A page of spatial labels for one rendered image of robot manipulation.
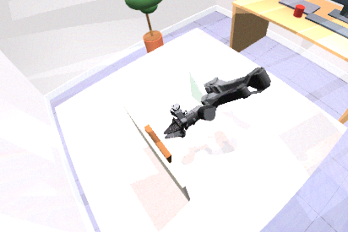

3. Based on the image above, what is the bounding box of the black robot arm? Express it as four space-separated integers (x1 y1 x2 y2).
191 67 272 121

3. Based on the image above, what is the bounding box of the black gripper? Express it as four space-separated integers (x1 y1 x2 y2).
163 110 198 140

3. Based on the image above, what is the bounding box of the wooden picture frame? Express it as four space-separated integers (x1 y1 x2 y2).
144 124 171 164

